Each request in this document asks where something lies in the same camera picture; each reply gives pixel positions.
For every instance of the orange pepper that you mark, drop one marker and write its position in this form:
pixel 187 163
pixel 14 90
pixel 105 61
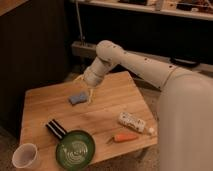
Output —
pixel 122 137

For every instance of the blue sponge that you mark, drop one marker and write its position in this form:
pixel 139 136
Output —
pixel 78 98

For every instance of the green frying pan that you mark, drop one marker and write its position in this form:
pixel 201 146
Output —
pixel 75 149

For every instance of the wooden table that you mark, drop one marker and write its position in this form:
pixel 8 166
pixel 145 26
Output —
pixel 116 94

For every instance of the metal vertical pole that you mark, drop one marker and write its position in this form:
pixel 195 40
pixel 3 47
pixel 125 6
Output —
pixel 79 22

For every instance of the white ceramic cup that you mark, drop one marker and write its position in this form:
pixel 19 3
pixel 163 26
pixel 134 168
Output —
pixel 26 156

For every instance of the upper shelf with clutter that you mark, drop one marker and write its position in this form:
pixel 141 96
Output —
pixel 162 7

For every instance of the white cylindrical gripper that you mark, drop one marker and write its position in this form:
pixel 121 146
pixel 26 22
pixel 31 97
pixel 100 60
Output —
pixel 94 75

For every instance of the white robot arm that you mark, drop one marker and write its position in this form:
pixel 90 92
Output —
pixel 185 106

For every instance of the black handle on rail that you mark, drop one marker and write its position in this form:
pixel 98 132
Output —
pixel 188 64

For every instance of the grey metal shelf rail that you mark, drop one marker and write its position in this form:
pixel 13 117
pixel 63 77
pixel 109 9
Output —
pixel 151 70

